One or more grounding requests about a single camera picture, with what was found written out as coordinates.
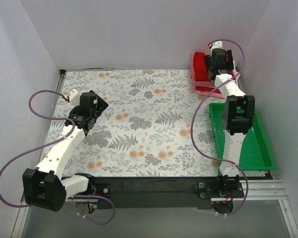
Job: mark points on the light pink folded shirt bottom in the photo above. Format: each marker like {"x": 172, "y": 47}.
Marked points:
{"x": 213, "y": 94}

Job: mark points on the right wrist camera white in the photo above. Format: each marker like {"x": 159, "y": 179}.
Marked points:
{"x": 215, "y": 45}

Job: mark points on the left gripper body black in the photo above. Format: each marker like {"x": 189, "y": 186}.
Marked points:
{"x": 101, "y": 104}

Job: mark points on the green plastic tray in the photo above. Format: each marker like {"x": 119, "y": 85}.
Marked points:
{"x": 255, "y": 152}

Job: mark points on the salmon pink folded shirt top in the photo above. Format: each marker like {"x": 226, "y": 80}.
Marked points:
{"x": 200, "y": 78}

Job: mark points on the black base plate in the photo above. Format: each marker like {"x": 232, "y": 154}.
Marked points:
{"x": 162, "y": 192}

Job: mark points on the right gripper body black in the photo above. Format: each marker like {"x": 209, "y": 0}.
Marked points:
{"x": 230, "y": 63}

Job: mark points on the floral patterned table mat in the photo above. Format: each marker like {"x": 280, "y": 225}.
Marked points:
{"x": 155, "y": 125}

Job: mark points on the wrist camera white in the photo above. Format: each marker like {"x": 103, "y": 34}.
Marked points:
{"x": 73, "y": 97}
{"x": 215, "y": 45}

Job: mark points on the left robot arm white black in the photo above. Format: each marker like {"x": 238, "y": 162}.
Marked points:
{"x": 43, "y": 185}

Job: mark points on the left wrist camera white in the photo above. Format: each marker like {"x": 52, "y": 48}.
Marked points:
{"x": 73, "y": 97}

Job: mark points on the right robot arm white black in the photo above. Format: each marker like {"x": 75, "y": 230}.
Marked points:
{"x": 237, "y": 116}

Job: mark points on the red t shirt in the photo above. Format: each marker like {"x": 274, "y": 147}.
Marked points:
{"x": 198, "y": 63}

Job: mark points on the crimson folded shirt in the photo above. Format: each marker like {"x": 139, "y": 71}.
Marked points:
{"x": 203, "y": 89}

